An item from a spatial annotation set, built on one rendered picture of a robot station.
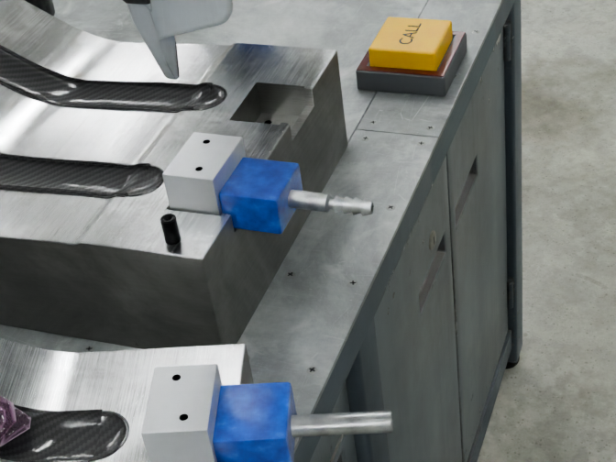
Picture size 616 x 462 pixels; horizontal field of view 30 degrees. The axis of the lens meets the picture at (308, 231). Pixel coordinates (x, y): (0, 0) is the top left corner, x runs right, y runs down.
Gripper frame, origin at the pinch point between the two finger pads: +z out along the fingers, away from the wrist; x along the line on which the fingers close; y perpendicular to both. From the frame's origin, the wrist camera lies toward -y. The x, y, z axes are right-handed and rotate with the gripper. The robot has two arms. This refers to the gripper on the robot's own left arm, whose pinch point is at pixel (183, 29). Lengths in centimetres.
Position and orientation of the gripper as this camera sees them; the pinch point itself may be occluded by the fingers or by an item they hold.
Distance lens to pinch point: 70.0
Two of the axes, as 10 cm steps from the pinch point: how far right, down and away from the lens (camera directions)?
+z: 1.2, 7.9, 6.1
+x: 3.3, -6.1, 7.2
